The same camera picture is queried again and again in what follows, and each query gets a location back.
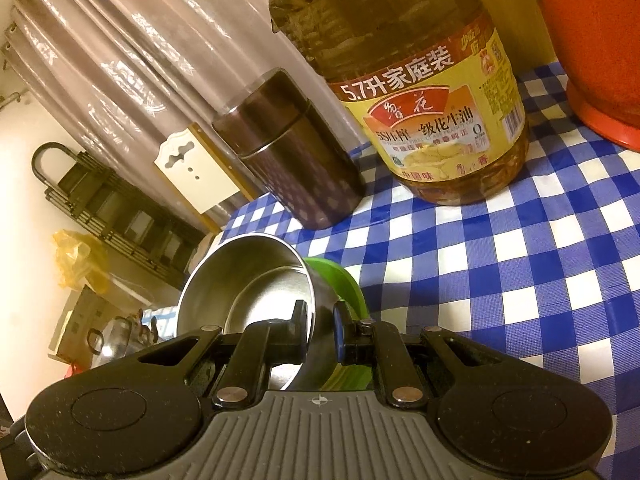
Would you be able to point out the sheer curtain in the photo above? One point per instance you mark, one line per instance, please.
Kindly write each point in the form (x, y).
(125, 35)

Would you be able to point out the brown metal canister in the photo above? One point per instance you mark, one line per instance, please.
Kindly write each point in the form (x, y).
(295, 160)

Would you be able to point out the large cooking oil bottle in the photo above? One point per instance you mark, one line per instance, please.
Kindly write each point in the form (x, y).
(425, 85)

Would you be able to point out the white wooden chair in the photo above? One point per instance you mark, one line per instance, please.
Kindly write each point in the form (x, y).
(192, 170)

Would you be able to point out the blue white checkered tablecloth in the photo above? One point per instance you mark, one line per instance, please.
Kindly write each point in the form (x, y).
(475, 285)

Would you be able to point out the red electric pressure cooker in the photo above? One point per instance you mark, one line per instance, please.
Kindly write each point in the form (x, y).
(595, 50)

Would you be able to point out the black folding rack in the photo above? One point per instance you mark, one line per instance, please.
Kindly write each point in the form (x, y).
(115, 210)

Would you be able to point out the green plastic bowl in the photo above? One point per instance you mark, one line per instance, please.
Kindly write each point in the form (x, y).
(345, 285)

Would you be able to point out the yellow plastic bag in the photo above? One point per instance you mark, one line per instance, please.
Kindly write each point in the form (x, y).
(82, 260)

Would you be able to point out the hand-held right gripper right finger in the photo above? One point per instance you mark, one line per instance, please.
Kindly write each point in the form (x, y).
(339, 322)

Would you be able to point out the stainless steel bowl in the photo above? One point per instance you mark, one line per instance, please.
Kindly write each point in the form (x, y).
(235, 280)

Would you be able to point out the clear glass teapot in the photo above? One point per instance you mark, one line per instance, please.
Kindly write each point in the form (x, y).
(125, 335)

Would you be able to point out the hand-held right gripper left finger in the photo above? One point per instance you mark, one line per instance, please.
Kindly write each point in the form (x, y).
(300, 317)

